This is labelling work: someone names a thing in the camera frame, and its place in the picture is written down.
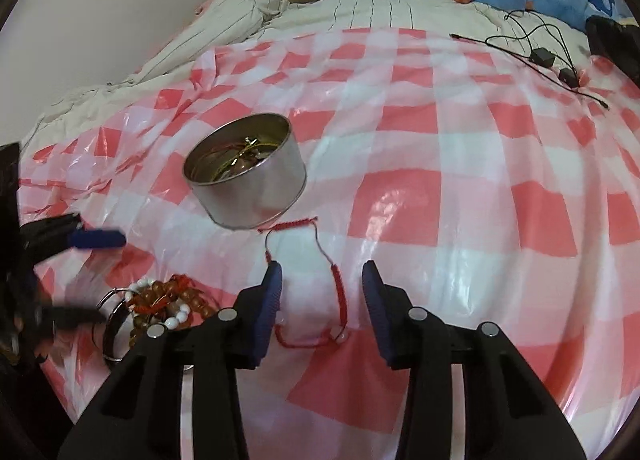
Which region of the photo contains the tangled cord jewelry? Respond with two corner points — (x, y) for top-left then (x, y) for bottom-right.
(197, 137), (273, 181)

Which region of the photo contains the white bead bracelet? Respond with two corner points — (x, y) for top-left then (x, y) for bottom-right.
(125, 278), (192, 331)

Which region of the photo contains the red white checked plastic sheet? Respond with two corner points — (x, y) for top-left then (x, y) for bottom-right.
(17, 27), (640, 441)

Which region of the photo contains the black cable with adapter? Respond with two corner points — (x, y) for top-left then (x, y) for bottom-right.
(450, 32), (556, 66)
(505, 10), (611, 111)

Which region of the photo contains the black cloth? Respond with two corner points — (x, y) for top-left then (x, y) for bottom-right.
(585, 15), (640, 101)

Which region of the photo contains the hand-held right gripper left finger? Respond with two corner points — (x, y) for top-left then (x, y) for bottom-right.
(57, 262), (284, 460)

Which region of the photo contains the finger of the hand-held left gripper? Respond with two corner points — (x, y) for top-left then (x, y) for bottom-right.
(20, 212), (127, 261)
(47, 305), (108, 330)

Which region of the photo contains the red string bracelet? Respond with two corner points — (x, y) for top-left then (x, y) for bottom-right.
(257, 216), (351, 348)

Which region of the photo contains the white striped duvet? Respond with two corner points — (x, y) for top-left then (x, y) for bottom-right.
(22, 0), (586, 151)

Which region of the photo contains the round metal tin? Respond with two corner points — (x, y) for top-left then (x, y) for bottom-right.
(181, 112), (307, 230)

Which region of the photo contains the silver metal bangle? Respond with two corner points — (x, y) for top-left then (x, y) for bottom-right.
(95, 287), (196, 372)

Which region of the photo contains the amber bead bracelet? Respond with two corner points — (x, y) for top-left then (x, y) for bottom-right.
(127, 280), (218, 348)

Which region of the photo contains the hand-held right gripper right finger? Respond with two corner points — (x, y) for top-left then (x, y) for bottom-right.
(361, 260), (583, 460)

